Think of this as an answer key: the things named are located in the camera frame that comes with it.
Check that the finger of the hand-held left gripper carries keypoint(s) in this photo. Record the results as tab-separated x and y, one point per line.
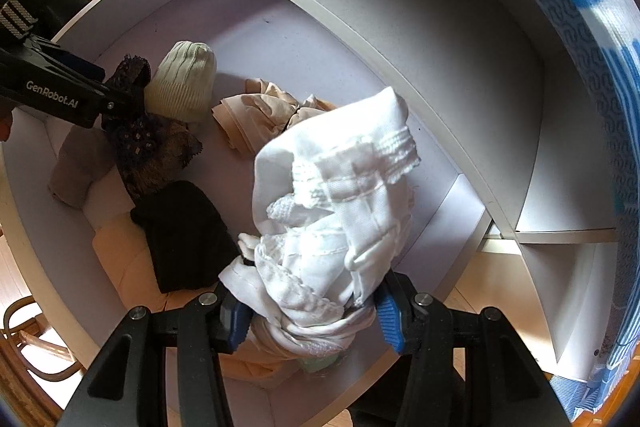
80	66
122	99

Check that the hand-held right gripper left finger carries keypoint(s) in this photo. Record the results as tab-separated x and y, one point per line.
235	319

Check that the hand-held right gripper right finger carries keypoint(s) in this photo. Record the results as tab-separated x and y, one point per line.
390	317

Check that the cream knitted hat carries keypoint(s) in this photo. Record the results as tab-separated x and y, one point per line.
182	82

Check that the brown lace garment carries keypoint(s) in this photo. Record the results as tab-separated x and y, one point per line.
150	157

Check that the green packet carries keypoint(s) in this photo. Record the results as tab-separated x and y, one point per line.
320	363

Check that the grey garment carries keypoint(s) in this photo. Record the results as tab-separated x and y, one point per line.
75	172

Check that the black garment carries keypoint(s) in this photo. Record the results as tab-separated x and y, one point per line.
185	237

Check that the white lace-trimmed garment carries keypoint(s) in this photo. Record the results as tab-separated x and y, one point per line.
340	207

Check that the peach garment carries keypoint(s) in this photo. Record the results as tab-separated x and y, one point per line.
127	257

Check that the beige garment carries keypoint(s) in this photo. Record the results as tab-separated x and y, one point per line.
250	117

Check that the white cabinet drawer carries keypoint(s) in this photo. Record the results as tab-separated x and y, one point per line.
300	47

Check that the rattan chair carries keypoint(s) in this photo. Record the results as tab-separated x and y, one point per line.
35	357

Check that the blue plaid cloth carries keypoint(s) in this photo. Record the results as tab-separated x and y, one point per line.
590	7

